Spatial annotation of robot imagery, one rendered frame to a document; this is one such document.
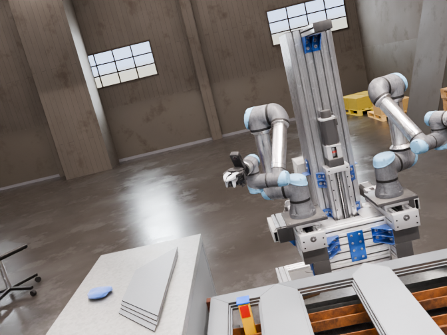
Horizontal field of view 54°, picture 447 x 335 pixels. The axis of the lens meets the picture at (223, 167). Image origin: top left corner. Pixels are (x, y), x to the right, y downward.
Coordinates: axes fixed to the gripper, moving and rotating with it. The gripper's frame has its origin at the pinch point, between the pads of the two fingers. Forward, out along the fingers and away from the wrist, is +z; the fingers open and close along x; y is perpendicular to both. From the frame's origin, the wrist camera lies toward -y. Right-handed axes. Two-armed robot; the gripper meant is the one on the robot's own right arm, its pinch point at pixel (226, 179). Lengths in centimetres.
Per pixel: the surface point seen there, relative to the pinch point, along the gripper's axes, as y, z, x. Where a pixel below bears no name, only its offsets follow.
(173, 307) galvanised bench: 41, 39, 12
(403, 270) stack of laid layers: 54, -26, -71
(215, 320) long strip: 61, 19, 6
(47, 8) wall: -196, -762, 800
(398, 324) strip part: 52, 17, -71
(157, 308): 39, 44, 17
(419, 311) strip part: 51, 8, -78
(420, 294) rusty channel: 66, -27, -78
